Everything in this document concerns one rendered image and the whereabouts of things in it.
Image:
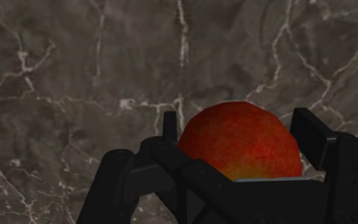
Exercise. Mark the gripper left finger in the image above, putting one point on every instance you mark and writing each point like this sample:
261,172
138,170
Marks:
154,167

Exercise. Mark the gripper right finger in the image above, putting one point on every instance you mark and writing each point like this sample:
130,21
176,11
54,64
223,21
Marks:
343,161

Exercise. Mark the red apple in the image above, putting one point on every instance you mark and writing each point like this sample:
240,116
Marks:
243,142

